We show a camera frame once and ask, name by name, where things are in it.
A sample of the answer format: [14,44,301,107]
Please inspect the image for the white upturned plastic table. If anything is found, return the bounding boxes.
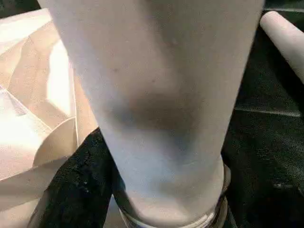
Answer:
[0,9,126,228]

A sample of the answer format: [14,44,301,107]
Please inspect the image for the white plastic table leg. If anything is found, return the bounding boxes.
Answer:
[260,10,304,85]
[37,0,266,228]

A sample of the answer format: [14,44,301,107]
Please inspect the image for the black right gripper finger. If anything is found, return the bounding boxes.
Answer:
[28,127,117,228]

